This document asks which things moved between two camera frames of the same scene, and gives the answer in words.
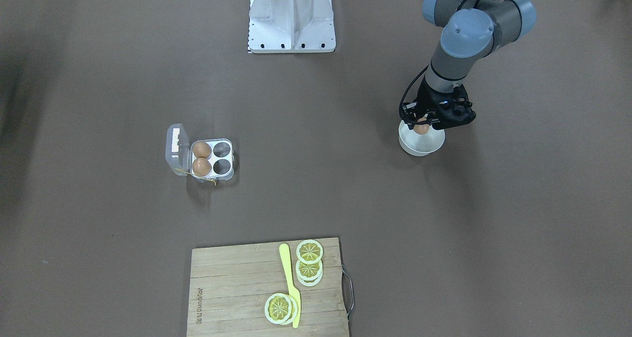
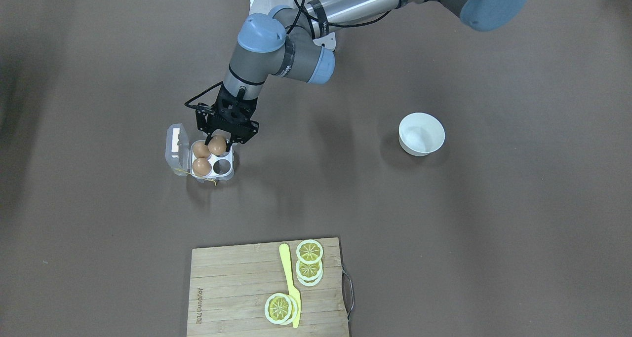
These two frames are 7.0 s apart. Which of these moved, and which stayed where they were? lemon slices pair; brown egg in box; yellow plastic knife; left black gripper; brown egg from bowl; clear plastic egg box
Moved: left black gripper; brown egg from bowl
Stayed: yellow plastic knife; lemon slices pair; brown egg in box; clear plastic egg box
